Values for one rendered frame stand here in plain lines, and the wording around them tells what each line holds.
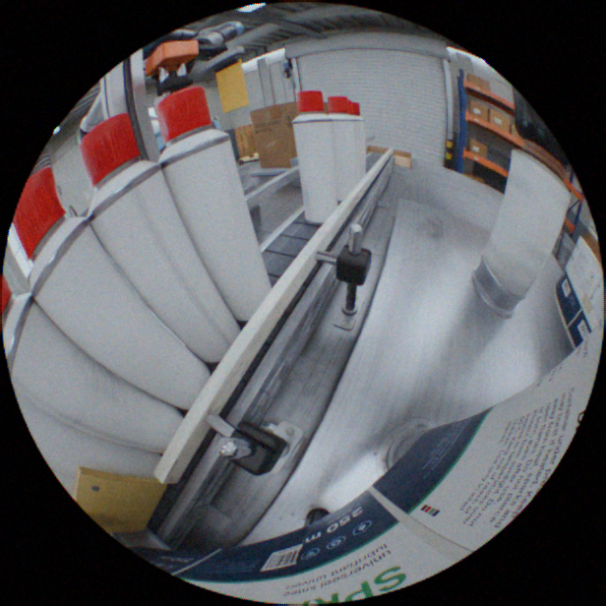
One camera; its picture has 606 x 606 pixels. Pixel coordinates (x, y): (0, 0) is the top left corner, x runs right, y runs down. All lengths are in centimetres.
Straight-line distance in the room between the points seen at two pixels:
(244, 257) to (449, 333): 19
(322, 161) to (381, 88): 433
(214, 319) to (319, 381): 12
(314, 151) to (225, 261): 18
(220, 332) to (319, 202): 21
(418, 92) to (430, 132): 87
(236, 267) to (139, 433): 14
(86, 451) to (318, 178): 35
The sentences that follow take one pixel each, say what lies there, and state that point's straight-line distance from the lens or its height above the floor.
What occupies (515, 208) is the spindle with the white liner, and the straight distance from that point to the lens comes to 24.
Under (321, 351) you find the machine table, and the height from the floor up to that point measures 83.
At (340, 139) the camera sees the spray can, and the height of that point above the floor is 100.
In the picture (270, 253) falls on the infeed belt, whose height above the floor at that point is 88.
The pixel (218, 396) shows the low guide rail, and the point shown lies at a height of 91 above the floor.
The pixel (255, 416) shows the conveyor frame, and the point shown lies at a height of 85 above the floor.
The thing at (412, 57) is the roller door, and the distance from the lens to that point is 471.
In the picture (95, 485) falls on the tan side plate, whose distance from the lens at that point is 16.
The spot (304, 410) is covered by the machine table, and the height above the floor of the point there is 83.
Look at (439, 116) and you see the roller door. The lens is 439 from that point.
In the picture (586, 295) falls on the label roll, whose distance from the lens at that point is 46.
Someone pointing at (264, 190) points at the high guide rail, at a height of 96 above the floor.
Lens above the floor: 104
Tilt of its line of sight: 51 degrees down
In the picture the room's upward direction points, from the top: 10 degrees counter-clockwise
